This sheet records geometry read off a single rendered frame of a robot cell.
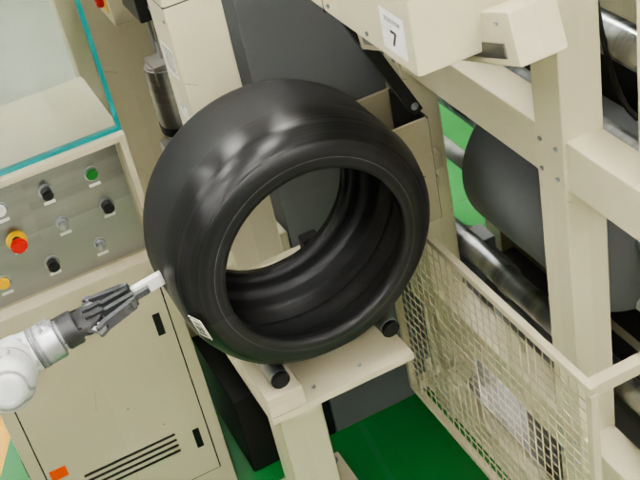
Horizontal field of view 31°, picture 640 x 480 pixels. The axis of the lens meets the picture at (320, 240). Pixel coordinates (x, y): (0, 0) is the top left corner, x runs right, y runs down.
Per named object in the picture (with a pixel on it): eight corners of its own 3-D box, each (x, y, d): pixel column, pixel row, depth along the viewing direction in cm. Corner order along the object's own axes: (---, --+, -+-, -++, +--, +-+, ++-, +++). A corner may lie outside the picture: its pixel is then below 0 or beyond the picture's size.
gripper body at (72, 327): (57, 333, 227) (98, 310, 229) (47, 311, 234) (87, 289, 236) (73, 358, 232) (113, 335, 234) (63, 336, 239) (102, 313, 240)
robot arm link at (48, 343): (20, 322, 233) (46, 307, 234) (40, 351, 238) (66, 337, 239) (30, 346, 226) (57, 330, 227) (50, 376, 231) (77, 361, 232)
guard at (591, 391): (410, 387, 328) (372, 188, 288) (415, 384, 329) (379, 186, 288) (602, 610, 259) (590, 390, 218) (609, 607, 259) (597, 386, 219)
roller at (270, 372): (215, 294, 276) (232, 290, 278) (215, 310, 278) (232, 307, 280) (271, 375, 249) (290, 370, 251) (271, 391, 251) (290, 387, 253)
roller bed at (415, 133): (356, 204, 301) (337, 108, 284) (405, 184, 305) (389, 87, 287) (391, 239, 286) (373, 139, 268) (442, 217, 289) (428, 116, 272)
